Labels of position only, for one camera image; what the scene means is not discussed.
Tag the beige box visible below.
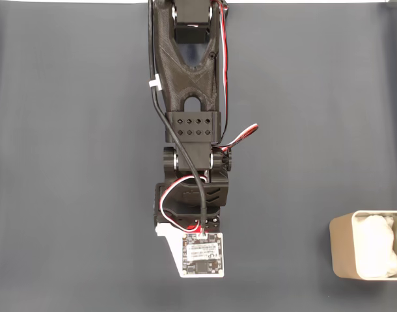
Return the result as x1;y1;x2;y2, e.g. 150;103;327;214
329;210;397;280

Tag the dark grey table mat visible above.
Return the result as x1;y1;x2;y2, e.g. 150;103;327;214
0;3;397;312

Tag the white crumpled cloth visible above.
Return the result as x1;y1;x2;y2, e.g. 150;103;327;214
356;214;397;279

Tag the white red gripper servo wire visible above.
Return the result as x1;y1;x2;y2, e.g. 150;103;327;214
159;175;208;235

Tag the camera board on white mount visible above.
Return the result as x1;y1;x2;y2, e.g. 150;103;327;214
154;222;225;278

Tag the white cable tie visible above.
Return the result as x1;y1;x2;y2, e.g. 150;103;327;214
148;74;163;91

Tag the red white wrist servo wire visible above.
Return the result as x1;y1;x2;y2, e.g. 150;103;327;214
217;0;260;153

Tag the black camera cable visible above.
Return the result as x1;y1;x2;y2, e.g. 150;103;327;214
146;0;208;233

